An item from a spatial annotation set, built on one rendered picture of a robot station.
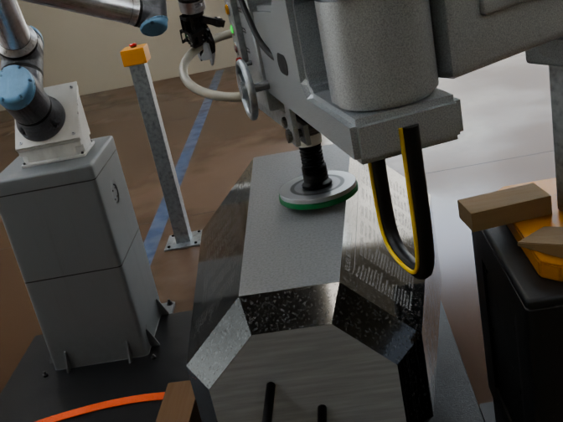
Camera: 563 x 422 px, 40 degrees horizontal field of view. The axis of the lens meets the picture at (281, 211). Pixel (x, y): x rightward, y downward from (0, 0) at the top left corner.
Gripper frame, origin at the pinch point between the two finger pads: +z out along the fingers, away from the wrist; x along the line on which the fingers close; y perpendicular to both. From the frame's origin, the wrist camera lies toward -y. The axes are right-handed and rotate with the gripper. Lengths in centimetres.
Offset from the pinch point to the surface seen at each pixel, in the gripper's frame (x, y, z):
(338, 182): 89, 32, -4
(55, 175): -28, 58, 29
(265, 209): 75, 47, 3
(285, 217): 84, 48, 0
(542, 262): 151, 36, -12
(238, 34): 64, 37, -44
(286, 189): 78, 41, -2
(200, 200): -114, -60, 162
